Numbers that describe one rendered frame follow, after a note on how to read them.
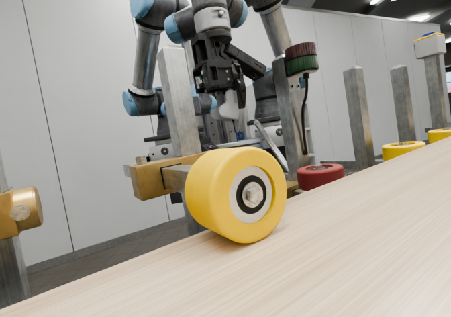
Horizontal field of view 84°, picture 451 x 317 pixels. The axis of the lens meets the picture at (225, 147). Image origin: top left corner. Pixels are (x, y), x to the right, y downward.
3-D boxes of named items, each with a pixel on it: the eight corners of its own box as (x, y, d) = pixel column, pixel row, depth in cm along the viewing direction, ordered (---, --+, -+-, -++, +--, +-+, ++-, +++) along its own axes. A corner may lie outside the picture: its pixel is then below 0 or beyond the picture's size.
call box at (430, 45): (416, 61, 94) (413, 39, 94) (424, 61, 98) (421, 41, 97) (439, 54, 88) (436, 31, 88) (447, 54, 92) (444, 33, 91)
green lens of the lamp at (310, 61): (281, 76, 51) (279, 65, 51) (301, 76, 54) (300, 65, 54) (305, 67, 46) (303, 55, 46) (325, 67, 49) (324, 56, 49)
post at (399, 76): (408, 213, 83) (389, 67, 80) (413, 211, 84) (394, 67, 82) (421, 216, 80) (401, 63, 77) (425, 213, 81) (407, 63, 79)
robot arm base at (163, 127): (162, 136, 135) (158, 117, 135) (189, 131, 135) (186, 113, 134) (153, 136, 120) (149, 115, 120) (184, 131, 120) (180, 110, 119)
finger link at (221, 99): (211, 136, 57) (204, 95, 56) (233, 132, 60) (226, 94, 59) (218, 136, 54) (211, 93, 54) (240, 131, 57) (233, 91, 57)
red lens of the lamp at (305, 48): (279, 64, 51) (277, 53, 51) (300, 64, 54) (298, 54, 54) (303, 53, 46) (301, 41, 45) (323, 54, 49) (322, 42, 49)
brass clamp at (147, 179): (133, 197, 40) (127, 165, 40) (208, 177, 47) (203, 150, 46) (142, 202, 35) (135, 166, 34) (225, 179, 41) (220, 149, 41)
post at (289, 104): (303, 273, 57) (270, 58, 54) (314, 266, 59) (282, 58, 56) (317, 279, 54) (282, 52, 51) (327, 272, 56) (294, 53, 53)
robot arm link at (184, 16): (215, -16, 101) (153, 13, 66) (240, -28, 96) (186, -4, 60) (226, 15, 107) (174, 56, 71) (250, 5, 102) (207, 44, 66)
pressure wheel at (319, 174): (295, 228, 47) (286, 168, 47) (323, 215, 52) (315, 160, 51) (333, 240, 41) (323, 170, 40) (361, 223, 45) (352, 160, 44)
